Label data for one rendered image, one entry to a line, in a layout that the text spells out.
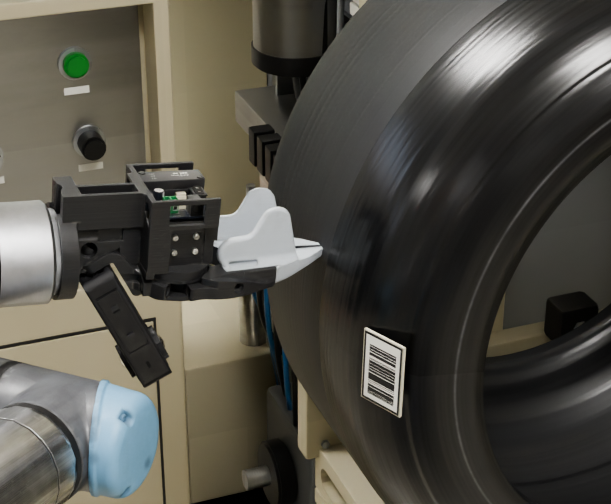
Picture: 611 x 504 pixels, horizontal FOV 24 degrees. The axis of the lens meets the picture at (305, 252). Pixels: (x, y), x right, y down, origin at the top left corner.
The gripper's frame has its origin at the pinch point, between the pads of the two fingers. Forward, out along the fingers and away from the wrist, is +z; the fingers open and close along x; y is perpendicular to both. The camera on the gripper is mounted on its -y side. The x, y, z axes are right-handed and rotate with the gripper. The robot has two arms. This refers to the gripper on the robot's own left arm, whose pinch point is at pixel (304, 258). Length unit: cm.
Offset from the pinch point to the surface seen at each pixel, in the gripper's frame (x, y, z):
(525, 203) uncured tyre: -12.1, 9.5, 11.1
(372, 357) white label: -9.4, -3.7, 2.2
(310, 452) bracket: 24.7, -36.3, 14.4
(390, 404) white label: -11.3, -6.8, 3.3
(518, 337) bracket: 25, -25, 38
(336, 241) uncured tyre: -2.3, 2.5, 1.4
